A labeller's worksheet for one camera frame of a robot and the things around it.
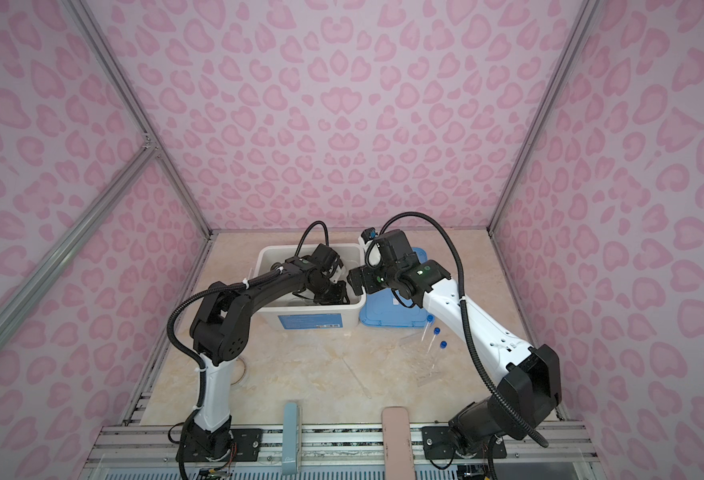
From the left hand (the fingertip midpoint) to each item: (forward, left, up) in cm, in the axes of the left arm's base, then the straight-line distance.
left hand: (350, 298), depth 94 cm
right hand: (-3, -4, +19) cm, 19 cm away
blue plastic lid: (-1, -10, -5) cm, 12 cm away
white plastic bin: (-9, +13, +9) cm, 18 cm away
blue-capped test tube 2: (-13, -22, +9) cm, 27 cm away
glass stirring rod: (-22, -1, -6) cm, 23 cm away
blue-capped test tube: (-20, -23, +10) cm, 32 cm away
